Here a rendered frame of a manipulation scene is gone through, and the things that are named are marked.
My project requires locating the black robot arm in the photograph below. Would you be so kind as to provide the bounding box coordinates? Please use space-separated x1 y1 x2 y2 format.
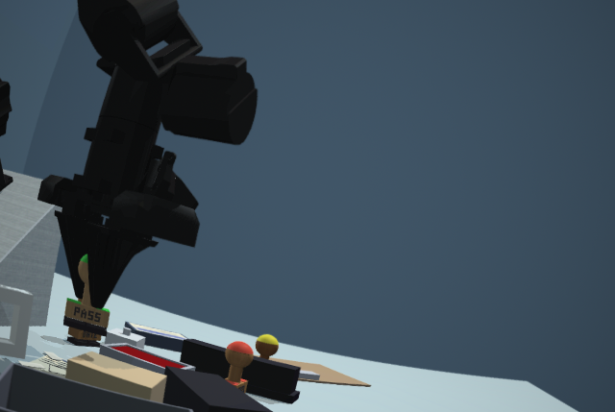
77 0 258 210

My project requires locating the cream paper card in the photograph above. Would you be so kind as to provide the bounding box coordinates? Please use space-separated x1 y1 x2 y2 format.
19 351 67 378

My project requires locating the beige rectangular block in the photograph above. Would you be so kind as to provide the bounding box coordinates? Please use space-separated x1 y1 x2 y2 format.
65 351 167 403

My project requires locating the brown round knob with yellow top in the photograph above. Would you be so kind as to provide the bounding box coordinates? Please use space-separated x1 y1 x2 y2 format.
256 334 279 360

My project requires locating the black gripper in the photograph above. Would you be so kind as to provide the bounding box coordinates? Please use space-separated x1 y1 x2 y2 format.
37 116 200 309

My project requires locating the brown rubber stamp with red top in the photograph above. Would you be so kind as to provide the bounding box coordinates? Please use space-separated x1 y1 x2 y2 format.
225 341 254 394

